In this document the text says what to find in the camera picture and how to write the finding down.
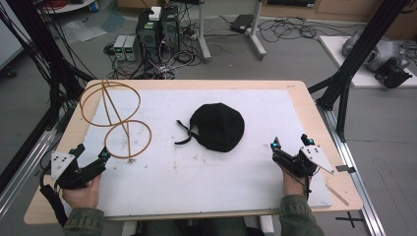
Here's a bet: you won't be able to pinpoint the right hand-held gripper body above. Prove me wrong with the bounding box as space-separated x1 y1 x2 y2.
271 144 335 178

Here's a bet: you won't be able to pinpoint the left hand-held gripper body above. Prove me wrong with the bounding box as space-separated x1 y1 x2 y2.
50 150 108 191

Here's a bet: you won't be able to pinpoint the wooden ring hat stand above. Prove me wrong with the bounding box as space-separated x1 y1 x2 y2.
79 79 153 160

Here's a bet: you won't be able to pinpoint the black knit hat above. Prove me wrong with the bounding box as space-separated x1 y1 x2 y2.
173 102 246 153

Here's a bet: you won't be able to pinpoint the person's right hand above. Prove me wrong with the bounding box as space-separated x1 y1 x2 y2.
281 168 313 198

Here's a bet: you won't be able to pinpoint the person's left hand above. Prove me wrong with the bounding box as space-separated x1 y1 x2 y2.
61 174 102 210

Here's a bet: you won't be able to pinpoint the black tape piece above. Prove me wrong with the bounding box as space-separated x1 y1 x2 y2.
334 164 357 174

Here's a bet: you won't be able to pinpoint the thin wooden stick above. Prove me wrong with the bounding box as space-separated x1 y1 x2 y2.
324 183 350 207

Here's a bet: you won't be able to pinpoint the white floor platform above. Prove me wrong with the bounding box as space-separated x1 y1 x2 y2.
319 34 417 89

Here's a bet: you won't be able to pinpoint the white foam mat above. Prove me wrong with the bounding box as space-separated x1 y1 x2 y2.
61 88 334 218

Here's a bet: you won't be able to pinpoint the black device on platform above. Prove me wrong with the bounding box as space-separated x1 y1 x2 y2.
374 58 414 89

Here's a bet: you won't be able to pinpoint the grey power supply unit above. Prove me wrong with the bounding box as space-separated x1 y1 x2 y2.
112 34 128 62
123 34 141 62

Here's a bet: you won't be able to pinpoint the person's legs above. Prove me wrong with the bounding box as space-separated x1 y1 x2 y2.
140 216 251 236

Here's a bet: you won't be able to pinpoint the grey robot shell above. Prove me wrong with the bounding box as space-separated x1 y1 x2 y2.
341 29 411 74

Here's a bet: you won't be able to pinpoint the white stand leg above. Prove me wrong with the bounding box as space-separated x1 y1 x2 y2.
196 0 212 64
248 0 268 61

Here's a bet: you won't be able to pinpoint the clear plastic sheet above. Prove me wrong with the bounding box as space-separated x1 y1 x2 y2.
61 19 108 44

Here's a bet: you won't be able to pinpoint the black computer tower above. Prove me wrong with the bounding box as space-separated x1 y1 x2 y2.
135 11 162 65
159 5 182 55

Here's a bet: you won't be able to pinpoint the flat black box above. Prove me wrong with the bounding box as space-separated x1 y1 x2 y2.
229 14 256 34

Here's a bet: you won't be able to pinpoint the round white table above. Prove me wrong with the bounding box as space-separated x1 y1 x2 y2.
34 0 96 15

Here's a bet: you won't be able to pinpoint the small white box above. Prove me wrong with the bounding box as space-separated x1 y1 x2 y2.
148 6 162 23

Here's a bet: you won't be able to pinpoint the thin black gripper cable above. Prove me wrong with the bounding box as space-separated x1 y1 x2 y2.
303 176 313 202

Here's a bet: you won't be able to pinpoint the black sleeved gripper cable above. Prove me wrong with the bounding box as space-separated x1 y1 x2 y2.
38 168 69 228

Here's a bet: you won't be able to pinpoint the aluminium rail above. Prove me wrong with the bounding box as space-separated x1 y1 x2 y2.
0 129 57 219
315 103 388 236

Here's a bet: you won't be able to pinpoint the black metal frame post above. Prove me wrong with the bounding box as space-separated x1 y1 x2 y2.
0 0 96 195
307 0 411 143

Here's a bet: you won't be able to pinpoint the tangle of black floor cables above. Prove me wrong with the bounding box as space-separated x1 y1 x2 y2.
257 15 358 44

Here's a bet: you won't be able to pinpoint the tangle of cables by computers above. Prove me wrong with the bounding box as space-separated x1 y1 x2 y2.
103 41 204 81

